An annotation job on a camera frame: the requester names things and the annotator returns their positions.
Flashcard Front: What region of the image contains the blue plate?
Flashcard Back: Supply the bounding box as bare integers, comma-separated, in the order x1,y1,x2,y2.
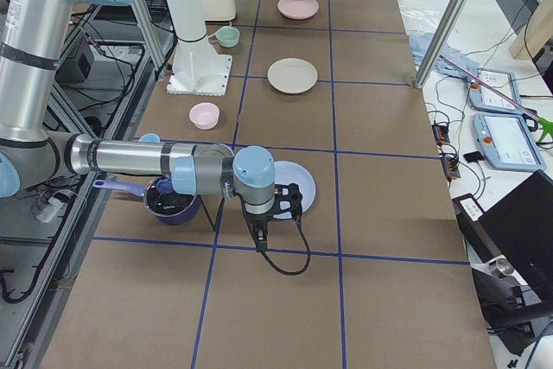
273,161,317,221

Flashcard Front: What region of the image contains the green cup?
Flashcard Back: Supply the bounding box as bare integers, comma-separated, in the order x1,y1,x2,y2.
210,26,240,48

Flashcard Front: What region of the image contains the black laptop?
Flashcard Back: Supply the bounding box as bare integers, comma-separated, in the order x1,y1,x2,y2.
480,170,552,300

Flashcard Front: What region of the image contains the teach pendant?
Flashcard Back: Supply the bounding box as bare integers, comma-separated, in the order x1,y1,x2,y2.
472,112,547,172
464,67,523,112

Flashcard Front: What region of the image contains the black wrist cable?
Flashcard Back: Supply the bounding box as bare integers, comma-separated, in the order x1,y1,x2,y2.
257,213,312,276

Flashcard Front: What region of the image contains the light blue cup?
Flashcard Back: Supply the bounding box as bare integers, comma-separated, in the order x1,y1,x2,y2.
138,133,161,143

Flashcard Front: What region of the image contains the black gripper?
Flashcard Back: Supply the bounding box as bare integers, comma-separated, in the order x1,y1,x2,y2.
245,213,269,252

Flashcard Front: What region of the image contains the aluminium frame post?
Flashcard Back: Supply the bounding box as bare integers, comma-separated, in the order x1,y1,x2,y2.
413,0,467,89

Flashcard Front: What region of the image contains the green grabber stick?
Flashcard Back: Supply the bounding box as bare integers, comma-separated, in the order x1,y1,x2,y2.
439,54,553,142

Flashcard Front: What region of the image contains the dark blue pot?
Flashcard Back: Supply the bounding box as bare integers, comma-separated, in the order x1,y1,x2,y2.
92,177,200,226

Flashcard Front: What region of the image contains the pink plate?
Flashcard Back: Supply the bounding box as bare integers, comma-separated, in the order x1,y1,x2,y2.
277,0,319,20

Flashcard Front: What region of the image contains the black box with label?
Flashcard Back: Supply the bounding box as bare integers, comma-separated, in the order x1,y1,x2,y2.
452,194,501,263

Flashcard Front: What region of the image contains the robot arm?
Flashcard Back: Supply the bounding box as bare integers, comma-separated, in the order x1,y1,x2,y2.
1,0,277,251

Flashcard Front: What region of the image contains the upper teach pendant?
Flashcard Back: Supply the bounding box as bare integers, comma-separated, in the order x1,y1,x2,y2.
464,67,523,112

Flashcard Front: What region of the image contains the blue cloth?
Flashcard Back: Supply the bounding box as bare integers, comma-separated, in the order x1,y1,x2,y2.
408,32,479,79

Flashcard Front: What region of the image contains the lower teach pendant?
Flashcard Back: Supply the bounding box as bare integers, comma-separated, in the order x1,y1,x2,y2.
472,112,547,172

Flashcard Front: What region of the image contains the metal cup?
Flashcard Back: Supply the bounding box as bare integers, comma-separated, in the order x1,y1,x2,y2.
488,258,514,279

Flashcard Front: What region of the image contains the cream plate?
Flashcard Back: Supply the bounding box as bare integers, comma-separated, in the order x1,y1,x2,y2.
267,58,318,94

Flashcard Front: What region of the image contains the pink bowl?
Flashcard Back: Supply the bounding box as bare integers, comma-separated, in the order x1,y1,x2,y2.
188,102,220,130

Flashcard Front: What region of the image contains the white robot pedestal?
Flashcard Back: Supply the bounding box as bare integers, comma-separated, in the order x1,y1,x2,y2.
166,0,232,97

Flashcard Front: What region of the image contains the glass pot lid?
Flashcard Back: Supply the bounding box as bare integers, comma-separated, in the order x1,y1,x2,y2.
143,177,200,222

